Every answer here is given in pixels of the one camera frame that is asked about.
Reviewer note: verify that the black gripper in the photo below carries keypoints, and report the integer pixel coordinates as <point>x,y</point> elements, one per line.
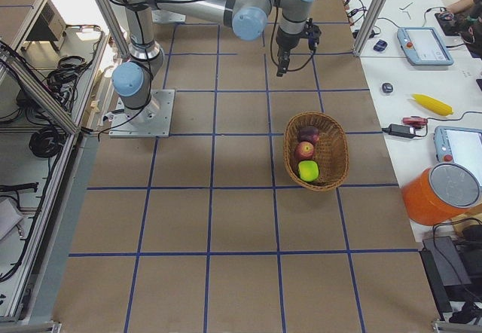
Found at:
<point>285,43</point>

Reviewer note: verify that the dark red apple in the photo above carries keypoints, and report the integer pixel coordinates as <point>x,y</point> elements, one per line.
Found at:
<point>309,134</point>

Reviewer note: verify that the red yellow striped apple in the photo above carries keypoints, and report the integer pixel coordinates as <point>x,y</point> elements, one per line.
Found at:
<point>304,151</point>

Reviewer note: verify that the green apple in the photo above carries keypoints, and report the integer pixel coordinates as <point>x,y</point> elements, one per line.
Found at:
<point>308,170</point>

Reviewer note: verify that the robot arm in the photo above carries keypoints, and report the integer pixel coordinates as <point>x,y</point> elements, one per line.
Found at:
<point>247,19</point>

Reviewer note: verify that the woven wicker basket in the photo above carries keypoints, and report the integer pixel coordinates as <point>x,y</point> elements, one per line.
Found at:
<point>330,152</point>

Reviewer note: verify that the dark grey computer mouse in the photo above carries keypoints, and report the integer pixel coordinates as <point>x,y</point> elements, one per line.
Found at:
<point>387,88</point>

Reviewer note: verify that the black power adapter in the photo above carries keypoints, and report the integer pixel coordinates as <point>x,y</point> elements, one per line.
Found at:
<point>403,131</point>

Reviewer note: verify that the teach pendant tablet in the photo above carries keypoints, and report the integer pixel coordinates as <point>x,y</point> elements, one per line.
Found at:
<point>423,46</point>
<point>458,145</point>

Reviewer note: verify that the red small device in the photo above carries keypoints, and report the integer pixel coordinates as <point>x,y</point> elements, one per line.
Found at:
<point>415,122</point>

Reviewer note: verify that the yellow toy corn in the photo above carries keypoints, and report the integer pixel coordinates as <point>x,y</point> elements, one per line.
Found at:
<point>432,104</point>

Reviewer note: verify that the orange cylinder container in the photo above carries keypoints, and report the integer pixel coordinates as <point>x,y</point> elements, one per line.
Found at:
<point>440,193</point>

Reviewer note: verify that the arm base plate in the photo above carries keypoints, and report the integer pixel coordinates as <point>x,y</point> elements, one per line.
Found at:
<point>153,121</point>

